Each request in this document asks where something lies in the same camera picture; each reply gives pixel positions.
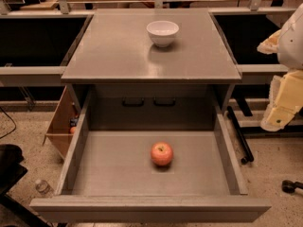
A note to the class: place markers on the black drawer handle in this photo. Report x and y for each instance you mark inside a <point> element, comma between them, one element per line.
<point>132,102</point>
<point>164,101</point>

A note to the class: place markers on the black caster wheel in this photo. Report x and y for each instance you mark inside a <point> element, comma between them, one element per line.
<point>290,187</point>

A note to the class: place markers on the clear plastic water bottle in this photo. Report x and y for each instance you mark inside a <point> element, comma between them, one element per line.
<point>44,188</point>

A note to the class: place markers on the black chair base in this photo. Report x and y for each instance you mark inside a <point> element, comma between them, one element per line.
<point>11,172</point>

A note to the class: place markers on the grey counter cabinet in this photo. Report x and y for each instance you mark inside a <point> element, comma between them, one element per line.
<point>116,58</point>

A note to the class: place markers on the grey open top drawer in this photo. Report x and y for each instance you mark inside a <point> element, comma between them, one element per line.
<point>109,176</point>

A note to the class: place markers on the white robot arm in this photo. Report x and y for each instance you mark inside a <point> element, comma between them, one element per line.
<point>290,46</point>

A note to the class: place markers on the small orange ball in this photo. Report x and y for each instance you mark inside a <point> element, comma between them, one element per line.
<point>72,129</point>

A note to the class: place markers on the left black drawer handle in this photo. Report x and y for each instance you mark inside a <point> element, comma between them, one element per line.
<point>132,102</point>

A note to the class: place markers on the white ceramic bowl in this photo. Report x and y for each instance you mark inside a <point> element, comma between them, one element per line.
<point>162,33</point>

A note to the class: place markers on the black pole on floor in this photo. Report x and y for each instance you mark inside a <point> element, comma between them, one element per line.
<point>248,155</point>

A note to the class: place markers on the red apple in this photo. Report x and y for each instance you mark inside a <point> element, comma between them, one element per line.
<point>161,154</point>

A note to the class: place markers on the right black drawer handle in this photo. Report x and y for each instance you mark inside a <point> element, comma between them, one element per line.
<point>164,101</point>

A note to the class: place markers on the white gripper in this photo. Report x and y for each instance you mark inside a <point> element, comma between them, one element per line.
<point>292,44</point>

